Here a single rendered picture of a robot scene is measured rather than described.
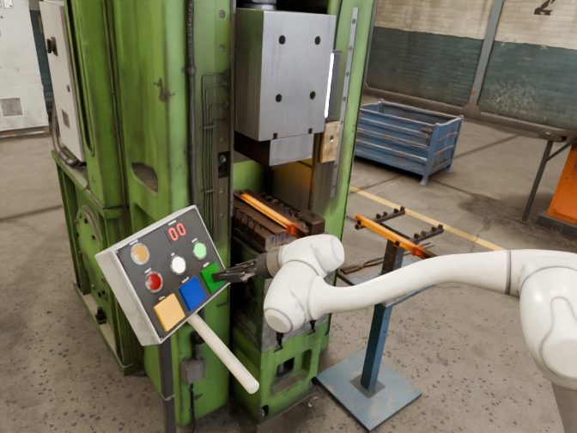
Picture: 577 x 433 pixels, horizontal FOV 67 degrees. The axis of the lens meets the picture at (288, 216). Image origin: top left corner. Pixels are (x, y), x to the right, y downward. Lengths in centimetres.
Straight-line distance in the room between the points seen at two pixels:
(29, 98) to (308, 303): 597
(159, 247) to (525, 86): 837
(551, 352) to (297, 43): 112
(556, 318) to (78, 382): 221
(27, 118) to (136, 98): 495
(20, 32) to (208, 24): 521
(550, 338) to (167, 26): 123
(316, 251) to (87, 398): 167
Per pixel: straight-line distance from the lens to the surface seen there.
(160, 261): 127
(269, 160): 154
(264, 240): 168
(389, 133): 547
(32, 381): 267
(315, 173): 192
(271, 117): 150
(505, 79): 928
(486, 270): 105
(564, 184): 487
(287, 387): 223
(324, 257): 109
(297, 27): 151
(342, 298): 100
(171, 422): 180
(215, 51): 151
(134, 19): 179
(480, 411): 261
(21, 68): 662
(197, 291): 133
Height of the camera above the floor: 179
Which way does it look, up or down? 26 degrees down
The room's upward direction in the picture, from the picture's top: 4 degrees clockwise
